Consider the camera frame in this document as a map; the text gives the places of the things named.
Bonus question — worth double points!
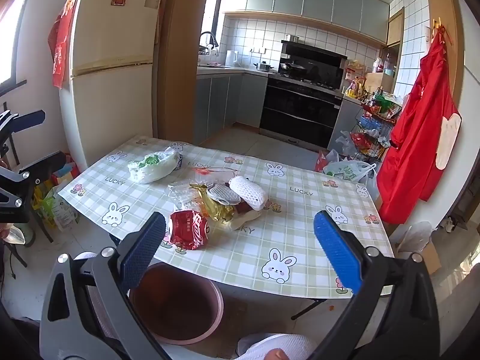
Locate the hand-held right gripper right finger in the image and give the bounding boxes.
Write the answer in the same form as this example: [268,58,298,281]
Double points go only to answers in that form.
[313,210,441,360]

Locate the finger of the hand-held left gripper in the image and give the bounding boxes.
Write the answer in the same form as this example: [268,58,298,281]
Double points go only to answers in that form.
[0,109,46,147]
[0,151,67,224]

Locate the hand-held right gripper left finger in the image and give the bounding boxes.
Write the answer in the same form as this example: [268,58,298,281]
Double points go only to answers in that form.
[39,212,167,360]

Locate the crushed red can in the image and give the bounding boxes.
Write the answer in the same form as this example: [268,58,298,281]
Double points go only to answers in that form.
[167,210,211,251]

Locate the pink plastic bin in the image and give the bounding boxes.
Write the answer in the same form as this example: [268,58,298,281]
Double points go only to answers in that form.
[129,262,225,346]

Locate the clear plastic packaging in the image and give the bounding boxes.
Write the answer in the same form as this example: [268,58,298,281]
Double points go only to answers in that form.
[167,180,205,211]

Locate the gold foil wrapper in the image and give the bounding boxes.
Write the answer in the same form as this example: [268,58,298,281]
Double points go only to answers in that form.
[189,183,235,222]

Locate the white plastic bag with greens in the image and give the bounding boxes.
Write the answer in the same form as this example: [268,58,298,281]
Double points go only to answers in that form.
[127,148,183,184]

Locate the cream plastic wrapper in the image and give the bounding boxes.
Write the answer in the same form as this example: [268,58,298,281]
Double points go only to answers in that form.
[225,210,263,231]

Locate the thin red plastic wrapper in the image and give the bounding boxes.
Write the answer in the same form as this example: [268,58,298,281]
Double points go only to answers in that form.
[193,167,237,177]

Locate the white foam net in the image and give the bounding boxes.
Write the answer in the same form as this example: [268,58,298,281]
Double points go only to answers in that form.
[229,175,269,211]

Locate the pile of colourful floor bags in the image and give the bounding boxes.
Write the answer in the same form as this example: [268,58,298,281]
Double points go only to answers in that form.
[34,154,79,229]

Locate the black table leg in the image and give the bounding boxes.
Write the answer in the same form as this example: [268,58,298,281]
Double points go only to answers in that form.
[290,299,327,321]

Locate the red hanging banner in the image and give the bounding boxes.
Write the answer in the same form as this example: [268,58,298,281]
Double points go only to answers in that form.
[48,0,79,90]

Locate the checkered bunny tablecloth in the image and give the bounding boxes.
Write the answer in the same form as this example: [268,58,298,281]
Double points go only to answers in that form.
[56,136,394,300]

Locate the clear plastic bag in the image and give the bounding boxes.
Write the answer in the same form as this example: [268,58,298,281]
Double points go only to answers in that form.
[397,221,434,256]

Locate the white bag with green print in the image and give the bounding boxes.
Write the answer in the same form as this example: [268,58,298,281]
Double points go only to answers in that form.
[322,159,377,192]

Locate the window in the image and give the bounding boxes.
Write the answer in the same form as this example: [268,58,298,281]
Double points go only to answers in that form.
[0,0,31,87]

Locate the cream refrigerator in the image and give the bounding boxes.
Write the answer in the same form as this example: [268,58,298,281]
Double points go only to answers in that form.
[58,0,166,171]

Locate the cardboard box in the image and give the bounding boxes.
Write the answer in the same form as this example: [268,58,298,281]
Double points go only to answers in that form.
[397,240,442,275]

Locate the red paper bag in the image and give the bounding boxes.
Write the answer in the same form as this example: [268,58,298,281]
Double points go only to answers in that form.
[314,150,332,173]

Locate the person's white clothing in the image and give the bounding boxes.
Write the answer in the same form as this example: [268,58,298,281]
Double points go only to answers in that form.
[236,333,319,360]

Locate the crumpled white plastic bags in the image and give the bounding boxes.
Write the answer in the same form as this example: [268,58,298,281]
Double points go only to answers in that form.
[335,130,357,158]

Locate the black oven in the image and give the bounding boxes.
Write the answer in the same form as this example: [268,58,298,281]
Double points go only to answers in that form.
[259,75,343,151]

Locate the red apron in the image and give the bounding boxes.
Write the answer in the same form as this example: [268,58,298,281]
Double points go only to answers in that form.
[376,26,463,225]

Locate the grey lower cabinets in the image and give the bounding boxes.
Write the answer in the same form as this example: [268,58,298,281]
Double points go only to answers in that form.
[195,71,269,143]

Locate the grey cabinets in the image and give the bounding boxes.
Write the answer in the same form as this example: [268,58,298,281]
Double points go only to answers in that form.
[195,71,269,143]
[223,0,391,46]

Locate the pile of snack packets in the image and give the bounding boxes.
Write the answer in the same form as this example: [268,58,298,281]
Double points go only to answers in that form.
[343,60,370,100]

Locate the group of bottles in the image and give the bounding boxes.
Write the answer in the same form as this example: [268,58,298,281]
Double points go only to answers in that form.
[375,54,396,77]

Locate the black range hood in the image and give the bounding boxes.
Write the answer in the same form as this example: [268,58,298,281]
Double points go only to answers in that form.
[280,40,347,83]

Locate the kitchen faucet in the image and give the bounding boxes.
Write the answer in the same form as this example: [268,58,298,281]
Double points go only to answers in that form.
[199,32,218,57]

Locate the grey upper cabinets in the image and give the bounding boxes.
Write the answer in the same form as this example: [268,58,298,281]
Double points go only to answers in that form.
[223,0,391,46]

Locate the black wire rack with snacks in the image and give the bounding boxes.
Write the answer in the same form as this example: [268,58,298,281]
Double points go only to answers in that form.
[349,97,402,166]

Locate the wooden wall cabinet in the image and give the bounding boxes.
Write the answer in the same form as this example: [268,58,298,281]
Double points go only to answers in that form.
[386,7,406,46]

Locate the yellow wall hook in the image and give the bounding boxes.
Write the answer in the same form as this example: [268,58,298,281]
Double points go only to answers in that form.
[431,18,451,46]

